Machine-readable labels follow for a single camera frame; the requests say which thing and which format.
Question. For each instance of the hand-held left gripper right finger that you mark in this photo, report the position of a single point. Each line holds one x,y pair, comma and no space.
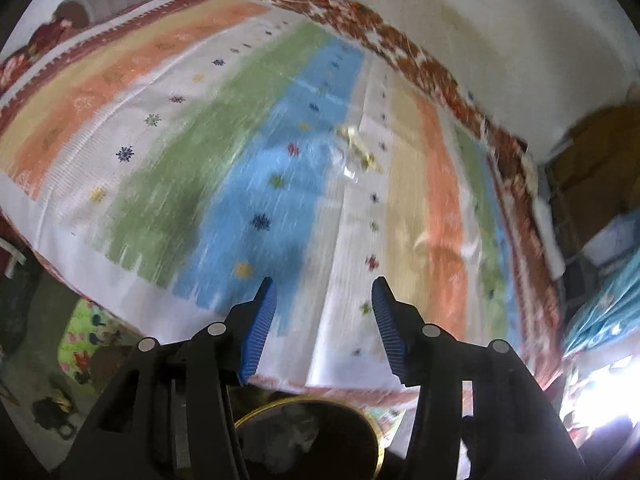
390,335

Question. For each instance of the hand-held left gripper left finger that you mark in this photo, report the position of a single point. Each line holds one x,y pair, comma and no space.
257,335

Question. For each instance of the dark gold-rimmed bin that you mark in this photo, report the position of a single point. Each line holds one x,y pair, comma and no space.
310,440

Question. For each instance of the clear plastic wrapper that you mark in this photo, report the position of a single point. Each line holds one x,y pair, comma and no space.
360,147

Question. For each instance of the colourful printed mat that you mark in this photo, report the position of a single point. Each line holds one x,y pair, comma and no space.
90,340

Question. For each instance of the colourful striped blanket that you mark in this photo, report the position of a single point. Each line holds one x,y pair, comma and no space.
200,160

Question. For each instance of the teal cloth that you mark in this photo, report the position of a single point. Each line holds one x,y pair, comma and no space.
605,305

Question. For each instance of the black object on floor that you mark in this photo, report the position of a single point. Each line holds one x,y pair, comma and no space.
52,415

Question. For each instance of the brown wooden cabinet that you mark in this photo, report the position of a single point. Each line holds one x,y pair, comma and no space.
595,170

